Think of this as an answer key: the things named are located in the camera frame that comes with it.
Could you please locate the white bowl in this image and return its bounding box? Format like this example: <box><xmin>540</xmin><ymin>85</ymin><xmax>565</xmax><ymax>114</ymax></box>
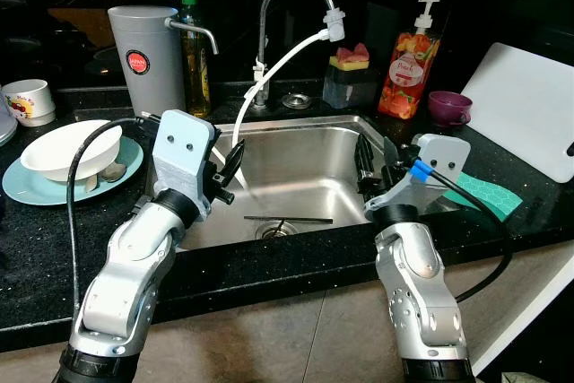
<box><xmin>20</xmin><ymin>119</ymin><xmax>124</xmax><ymax>182</ymax></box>

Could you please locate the teal plate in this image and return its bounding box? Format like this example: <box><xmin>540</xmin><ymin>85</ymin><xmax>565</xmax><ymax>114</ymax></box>
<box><xmin>2</xmin><ymin>136</ymin><xmax>144</xmax><ymax>206</ymax></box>

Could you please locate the stainless steel sink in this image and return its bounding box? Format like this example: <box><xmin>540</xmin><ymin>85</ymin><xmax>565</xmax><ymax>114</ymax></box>
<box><xmin>76</xmin><ymin>109</ymin><xmax>490</xmax><ymax>254</ymax></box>

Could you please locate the metal sink drain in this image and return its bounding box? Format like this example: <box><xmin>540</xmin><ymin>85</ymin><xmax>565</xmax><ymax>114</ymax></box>
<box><xmin>254</xmin><ymin>220</ymin><xmax>290</xmax><ymax>240</ymax></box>

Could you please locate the purple cup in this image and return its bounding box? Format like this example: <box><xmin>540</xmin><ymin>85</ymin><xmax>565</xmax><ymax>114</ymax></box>
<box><xmin>427</xmin><ymin>90</ymin><xmax>474</xmax><ymax>126</ymax></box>

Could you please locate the dark sponge holder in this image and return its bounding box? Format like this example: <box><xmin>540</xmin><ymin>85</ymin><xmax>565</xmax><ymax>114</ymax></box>
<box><xmin>321</xmin><ymin>65</ymin><xmax>378</xmax><ymax>110</ymax></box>

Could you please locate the thin dark stick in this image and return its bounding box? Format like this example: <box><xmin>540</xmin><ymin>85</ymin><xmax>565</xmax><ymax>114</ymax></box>
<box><xmin>244</xmin><ymin>214</ymin><xmax>335</xmax><ymax>224</ymax></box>

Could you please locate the orange soap pump bottle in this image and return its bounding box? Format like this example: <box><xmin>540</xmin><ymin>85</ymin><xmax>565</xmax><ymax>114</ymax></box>
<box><xmin>377</xmin><ymin>0</ymin><xmax>443</xmax><ymax>121</ymax></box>

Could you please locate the green-capped oil bottle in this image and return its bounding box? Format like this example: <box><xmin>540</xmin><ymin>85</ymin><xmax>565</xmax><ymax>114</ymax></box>
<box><xmin>173</xmin><ymin>0</ymin><xmax>213</xmax><ymax>118</ymax></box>

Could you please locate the teal sponge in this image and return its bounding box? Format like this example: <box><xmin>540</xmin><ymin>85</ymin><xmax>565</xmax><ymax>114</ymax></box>
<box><xmin>439</xmin><ymin>172</ymin><xmax>524</xmax><ymax>220</ymax></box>

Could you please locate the red and yellow sponge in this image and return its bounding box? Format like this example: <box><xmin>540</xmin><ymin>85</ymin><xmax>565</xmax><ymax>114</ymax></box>
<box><xmin>328</xmin><ymin>42</ymin><xmax>371</xmax><ymax>72</ymax></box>

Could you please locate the grey water filter canister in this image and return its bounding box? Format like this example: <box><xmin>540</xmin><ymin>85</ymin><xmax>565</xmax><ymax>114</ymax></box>
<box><xmin>108</xmin><ymin>4</ymin><xmax>219</xmax><ymax>119</ymax></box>

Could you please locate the chrome gooseneck faucet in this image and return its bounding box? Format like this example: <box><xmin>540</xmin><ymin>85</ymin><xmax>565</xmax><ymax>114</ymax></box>
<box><xmin>251</xmin><ymin>0</ymin><xmax>346</xmax><ymax>113</ymax></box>

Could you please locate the white cutting board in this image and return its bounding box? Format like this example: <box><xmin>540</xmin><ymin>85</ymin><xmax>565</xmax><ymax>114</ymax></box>
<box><xmin>457</xmin><ymin>42</ymin><xmax>574</xmax><ymax>185</ymax></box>

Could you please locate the white faucet diverter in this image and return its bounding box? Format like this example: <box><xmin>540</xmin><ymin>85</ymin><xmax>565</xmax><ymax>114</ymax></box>
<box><xmin>323</xmin><ymin>8</ymin><xmax>348</xmax><ymax>43</ymax></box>

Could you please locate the white printed mug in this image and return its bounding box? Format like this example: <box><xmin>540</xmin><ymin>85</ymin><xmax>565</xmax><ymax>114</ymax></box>
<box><xmin>2</xmin><ymin>79</ymin><xmax>57</xmax><ymax>127</ymax></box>

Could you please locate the white plate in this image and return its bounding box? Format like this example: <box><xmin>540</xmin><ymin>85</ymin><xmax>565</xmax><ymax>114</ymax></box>
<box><xmin>0</xmin><ymin>105</ymin><xmax>19</xmax><ymax>146</ymax></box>

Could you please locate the olive green fabric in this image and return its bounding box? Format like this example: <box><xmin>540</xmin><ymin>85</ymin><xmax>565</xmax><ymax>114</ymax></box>
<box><xmin>500</xmin><ymin>370</ymin><xmax>539</xmax><ymax>383</ymax></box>

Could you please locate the thin white canister hose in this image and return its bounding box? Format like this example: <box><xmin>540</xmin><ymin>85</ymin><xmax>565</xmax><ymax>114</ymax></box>
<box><xmin>213</xmin><ymin>150</ymin><xmax>254</xmax><ymax>197</ymax></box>

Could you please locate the blue cable clip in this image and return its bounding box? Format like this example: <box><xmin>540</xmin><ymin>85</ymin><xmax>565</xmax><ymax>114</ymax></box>
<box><xmin>405</xmin><ymin>161</ymin><xmax>430</xmax><ymax>179</ymax></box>

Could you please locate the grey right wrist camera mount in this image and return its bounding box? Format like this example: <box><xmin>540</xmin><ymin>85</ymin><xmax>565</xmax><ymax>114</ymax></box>
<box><xmin>363</xmin><ymin>134</ymin><xmax>472</xmax><ymax>215</ymax></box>

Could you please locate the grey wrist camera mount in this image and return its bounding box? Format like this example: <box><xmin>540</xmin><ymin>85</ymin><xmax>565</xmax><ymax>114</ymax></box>
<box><xmin>151</xmin><ymin>109</ymin><xmax>218</xmax><ymax>220</ymax></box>
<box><xmin>363</xmin><ymin>134</ymin><xmax>472</xmax><ymax>215</ymax></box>

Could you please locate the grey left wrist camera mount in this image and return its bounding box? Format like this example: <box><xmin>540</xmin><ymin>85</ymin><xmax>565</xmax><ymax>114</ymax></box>
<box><xmin>151</xmin><ymin>109</ymin><xmax>218</xmax><ymax>220</ymax></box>

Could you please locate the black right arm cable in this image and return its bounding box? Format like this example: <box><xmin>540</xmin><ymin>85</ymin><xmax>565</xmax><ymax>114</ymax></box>
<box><xmin>414</xmin><ymin>164</ymin><xmax>514</xmax><ymax>303</ymax></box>

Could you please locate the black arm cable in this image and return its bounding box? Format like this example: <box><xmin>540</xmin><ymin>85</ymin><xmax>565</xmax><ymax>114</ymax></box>
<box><xmin>65</xmin><ymin>116</ymin><xmax>162</xmax><ymax>312</ymax></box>
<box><xmin>414</xmin><ymin>164</ymin><xmax>514</xmax><ymax>303</ymax></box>

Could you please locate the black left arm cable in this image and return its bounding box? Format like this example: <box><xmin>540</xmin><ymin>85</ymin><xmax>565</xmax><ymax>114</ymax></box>
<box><xmin>65</xmin><ymin>116</ymin><xmax>162</xmax><ymax>312</ymax></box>

